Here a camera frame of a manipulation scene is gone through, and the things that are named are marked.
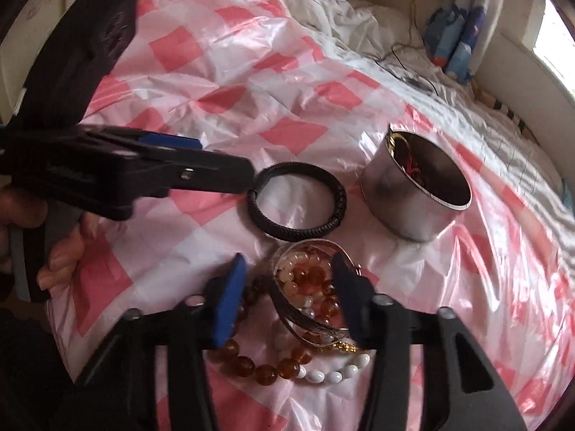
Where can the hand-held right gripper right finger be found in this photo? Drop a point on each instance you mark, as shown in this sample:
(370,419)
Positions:
(346,296)

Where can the silver engraved bangle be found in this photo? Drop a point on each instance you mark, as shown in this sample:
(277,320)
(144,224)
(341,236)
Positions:
(310,323)

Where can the pink checkered plastic sheet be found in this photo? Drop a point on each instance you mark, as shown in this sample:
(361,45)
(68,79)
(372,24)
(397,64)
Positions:
(224,76)

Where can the round metal tin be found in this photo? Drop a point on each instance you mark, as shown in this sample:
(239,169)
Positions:
(404,206)

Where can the window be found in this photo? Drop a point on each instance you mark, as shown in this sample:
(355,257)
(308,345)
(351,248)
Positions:
(552,40)

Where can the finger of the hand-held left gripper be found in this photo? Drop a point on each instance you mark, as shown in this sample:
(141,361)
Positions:
(170,140)
(211,173)

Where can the striped pillow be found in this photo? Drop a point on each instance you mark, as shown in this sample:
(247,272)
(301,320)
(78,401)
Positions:
(512,116)

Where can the person's left hand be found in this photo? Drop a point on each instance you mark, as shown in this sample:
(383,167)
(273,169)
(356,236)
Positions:
(67,256)

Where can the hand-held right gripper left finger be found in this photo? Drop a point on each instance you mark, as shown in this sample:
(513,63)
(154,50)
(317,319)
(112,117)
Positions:
(231,305)

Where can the dark patterned bangle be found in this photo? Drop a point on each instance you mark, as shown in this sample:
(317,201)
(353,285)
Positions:
(396,143)

